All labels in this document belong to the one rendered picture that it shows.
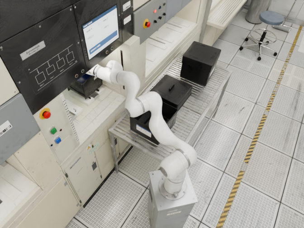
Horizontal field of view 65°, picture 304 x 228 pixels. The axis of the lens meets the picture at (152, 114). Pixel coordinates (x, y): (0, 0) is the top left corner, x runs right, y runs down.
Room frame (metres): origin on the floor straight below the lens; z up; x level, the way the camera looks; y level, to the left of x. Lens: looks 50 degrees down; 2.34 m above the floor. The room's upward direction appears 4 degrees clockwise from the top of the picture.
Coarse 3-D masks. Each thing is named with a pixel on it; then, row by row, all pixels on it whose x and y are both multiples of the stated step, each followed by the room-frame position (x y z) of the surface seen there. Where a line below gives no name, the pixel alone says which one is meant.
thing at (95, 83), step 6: (90, 78) 1.34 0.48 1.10; (96, 78) 1.40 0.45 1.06; (72, 84) 1.32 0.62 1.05; (78, 84) 1.29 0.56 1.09; (84, 84) 1.28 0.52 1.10; (90, 84) 1.33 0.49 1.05; (96, 84) 1.39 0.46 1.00; (102, 84) 1.45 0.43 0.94; (72, 90) 1.33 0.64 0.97; (78, 90) 1.29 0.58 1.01; (84, 90) 1.27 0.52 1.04; (90, 90) 1.33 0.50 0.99; (96, 90) 1.41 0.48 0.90; (84, 96) 1.27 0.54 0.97
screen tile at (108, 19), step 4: (108, 16) 1.28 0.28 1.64; (112, 16) 1.31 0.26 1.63; (104, 20) 1.25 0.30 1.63; (108, 20) 1.27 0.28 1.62; (104, 24) 1.24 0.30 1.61; (112, 24) 1.30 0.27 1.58; (116, 24) 1.33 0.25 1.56; (108, 28) 1.27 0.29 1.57; (112, 28) 1.30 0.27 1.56; (104, 32) 1.24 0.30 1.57; (108, 32) 1.26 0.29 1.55; (104, 36) 1.23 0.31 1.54
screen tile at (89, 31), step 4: (96, 24) 1.19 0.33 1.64; (100, 24) 1.21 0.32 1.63; (88, 28) 1.13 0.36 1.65; (92, 28) 1.16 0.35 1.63; (96, 28) 1.18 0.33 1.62; (100, 28) 1.21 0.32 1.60; (88, 32) 1.13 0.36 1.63; (92, 32) 1.15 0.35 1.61; (100, 32) 1.21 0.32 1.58; (88, 36) 1.12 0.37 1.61; (96, 36) 1.17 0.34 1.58; (100, 36) 1.20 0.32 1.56; (92, 40) 1.14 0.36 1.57; (96, 40) 1.17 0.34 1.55; (88, 44) 1.11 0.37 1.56; (92, 44) 1.14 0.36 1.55
